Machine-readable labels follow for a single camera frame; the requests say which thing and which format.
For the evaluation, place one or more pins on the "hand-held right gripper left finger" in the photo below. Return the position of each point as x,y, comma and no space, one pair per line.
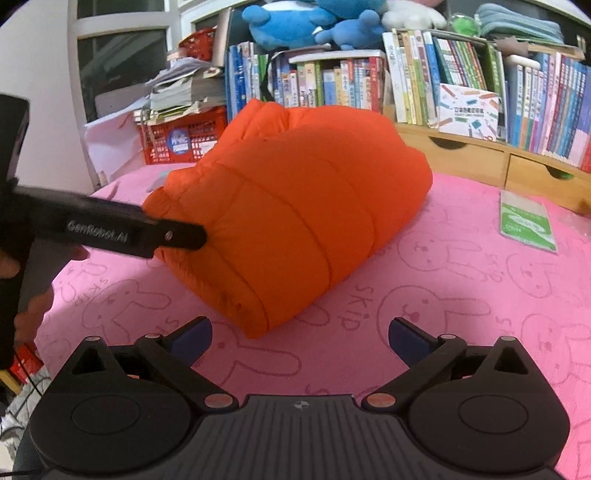
191,340

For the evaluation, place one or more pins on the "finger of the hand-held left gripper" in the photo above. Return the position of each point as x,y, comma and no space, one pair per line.
182,236

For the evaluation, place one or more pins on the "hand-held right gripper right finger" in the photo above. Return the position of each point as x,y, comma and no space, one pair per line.
406,341

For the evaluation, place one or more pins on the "orange puffer jacket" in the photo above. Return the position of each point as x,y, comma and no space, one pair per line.
286,194

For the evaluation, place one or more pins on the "person's left hand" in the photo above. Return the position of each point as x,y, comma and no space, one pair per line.
32,316

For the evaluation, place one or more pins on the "pink bunny-print blanket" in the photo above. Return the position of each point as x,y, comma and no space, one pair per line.
461,286

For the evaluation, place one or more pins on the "white paper sheet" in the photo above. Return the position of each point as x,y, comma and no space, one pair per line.
113,147

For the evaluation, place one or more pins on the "red plastic crate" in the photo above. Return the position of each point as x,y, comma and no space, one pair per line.
194,138

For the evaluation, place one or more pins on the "stack of magazines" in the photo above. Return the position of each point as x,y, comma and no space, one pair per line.
184,92

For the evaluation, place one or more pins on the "row of tall picture books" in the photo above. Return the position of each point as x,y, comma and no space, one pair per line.
240,83

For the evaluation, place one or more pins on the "green booklet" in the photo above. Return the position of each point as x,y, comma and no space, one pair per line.
526,224

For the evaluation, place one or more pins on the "red plastic basket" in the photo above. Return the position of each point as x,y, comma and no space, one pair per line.
198,44

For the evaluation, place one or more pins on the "leaning grey board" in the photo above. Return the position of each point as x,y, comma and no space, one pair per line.
226,32

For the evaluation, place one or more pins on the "row of short colourful books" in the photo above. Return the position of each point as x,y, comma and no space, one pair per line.
328,83

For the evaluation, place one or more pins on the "wooden drawer organizer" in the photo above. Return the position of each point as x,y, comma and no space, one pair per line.
531,170

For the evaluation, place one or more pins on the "large blue plush toy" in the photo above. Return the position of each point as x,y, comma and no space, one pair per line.
286,27

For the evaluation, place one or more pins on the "white printed box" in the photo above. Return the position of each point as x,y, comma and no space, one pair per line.
468,113

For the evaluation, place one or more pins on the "row of green-spined books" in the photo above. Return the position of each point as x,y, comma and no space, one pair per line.
415,78

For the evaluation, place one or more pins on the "small blue plush toy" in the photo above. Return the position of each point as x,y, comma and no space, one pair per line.
353,32

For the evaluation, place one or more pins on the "white cylindrical case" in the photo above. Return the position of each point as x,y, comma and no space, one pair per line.
521,61

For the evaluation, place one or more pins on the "pink bunny plush toy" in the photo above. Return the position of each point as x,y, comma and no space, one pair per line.
411,16

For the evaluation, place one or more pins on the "folded teal towel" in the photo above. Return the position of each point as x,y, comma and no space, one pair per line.
521,23

